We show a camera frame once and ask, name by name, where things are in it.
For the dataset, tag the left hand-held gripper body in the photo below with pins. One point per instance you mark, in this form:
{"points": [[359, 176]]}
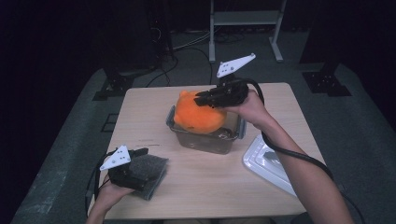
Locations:
{"points": [[120, 174]]}

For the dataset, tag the white metal stand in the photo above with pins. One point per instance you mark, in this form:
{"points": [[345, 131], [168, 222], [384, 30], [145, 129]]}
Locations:
{"points": [[246, 17]]}

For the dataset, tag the black floor tape marker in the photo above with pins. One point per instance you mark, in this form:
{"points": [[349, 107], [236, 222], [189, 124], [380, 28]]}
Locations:
{"points": [[109, 123]]}

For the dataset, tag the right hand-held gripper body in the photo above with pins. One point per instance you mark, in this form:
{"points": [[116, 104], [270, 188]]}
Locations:
{"points": [[232, 91]]}

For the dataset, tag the grey plastic storage box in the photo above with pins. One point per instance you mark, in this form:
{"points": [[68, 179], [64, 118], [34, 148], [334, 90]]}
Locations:
{"points": [[205, 143]]}

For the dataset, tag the grey cloth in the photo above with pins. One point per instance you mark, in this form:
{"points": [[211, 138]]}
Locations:
{"points": [[152, 169]]}

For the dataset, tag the black stand base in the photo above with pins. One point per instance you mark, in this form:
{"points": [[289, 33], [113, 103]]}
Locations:
{"points": [[325, 84], [116, 84]]}

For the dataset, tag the person's right hand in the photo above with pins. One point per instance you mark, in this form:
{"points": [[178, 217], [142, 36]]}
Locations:
{"points": [[252, 110]]}

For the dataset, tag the person's left hand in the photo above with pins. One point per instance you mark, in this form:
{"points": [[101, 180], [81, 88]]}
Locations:
{"points": [[110, 194]]}

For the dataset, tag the orange plush toy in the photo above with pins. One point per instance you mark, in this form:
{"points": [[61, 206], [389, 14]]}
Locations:
{"points": [[199, 115]]}

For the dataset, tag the dark equipment rack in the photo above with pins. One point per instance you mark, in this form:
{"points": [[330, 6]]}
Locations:
{"points": [[158, 31]]}

